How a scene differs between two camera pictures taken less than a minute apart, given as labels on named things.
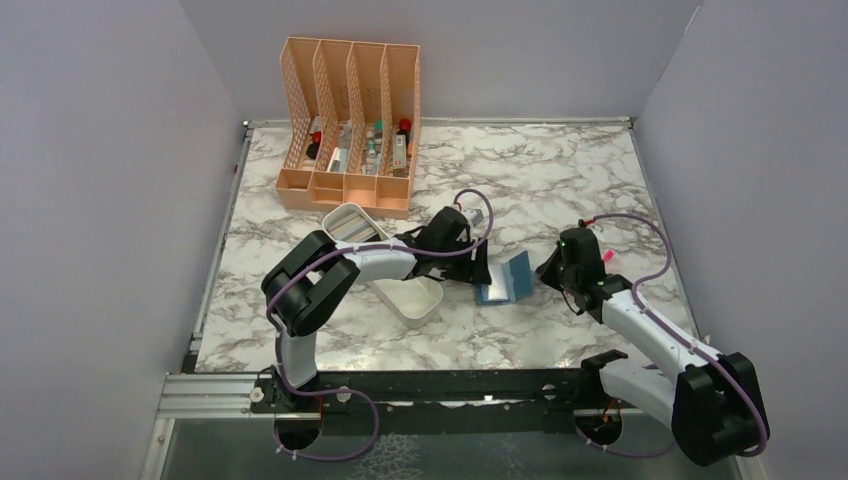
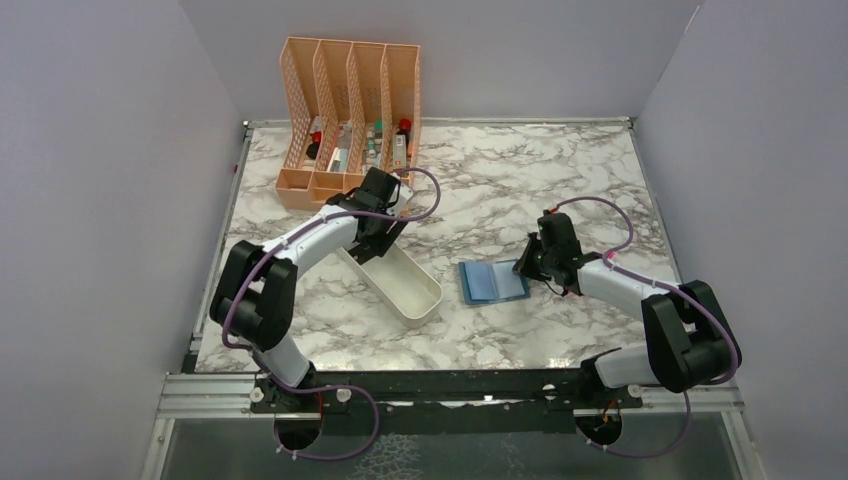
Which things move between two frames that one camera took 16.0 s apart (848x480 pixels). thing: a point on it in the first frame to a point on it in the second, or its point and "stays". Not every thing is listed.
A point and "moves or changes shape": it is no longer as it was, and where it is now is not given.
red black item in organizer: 312,149 stays
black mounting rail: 445,402 stays
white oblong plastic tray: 416,302 stays
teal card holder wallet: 510,281 moves or changes shape
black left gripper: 471,272 to 379,242
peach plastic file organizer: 354,131 stays
